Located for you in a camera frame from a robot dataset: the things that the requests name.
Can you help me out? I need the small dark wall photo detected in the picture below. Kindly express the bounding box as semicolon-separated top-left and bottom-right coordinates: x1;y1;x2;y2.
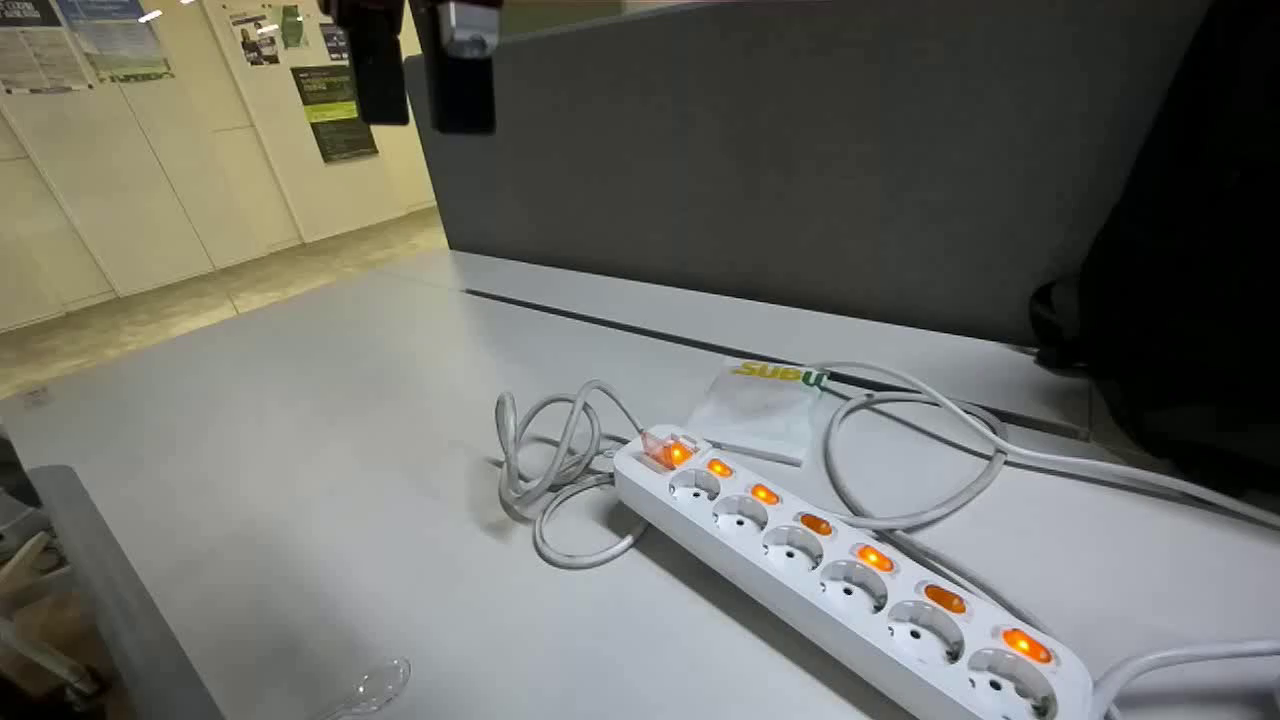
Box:
228;12;288;74

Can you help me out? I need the white power strip cable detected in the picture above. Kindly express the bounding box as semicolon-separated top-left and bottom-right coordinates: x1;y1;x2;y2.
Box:
489;357;1280;720

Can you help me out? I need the white text wall poster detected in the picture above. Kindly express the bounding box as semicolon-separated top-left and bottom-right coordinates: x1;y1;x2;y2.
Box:
0;0;95;95

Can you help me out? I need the clear round plastic piece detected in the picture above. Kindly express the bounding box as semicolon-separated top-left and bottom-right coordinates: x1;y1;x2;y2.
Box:
325;657;416;720

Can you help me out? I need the grey desk partition panel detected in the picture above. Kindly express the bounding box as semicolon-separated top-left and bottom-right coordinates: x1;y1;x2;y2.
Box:
398;0;1214;353

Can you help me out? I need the clear plastic bag yellow label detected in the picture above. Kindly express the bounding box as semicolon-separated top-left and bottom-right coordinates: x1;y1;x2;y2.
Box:
683;357;833;473

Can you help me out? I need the white multi-socket power strip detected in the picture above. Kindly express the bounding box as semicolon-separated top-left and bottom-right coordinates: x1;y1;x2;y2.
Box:
606;429;1099;720

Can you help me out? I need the dark green wall poster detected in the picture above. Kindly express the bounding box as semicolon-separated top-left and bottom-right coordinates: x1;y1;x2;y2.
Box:
288;64;384;168

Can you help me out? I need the wooden frame clutter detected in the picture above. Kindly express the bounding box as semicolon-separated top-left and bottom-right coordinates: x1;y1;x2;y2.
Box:
0;438;109;720

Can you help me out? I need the small green wall note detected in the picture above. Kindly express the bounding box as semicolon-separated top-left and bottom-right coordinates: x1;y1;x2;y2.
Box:
272;5;311;58

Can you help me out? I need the blue landscape wall poster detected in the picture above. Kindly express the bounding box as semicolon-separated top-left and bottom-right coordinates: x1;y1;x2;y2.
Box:
57;0;180;87

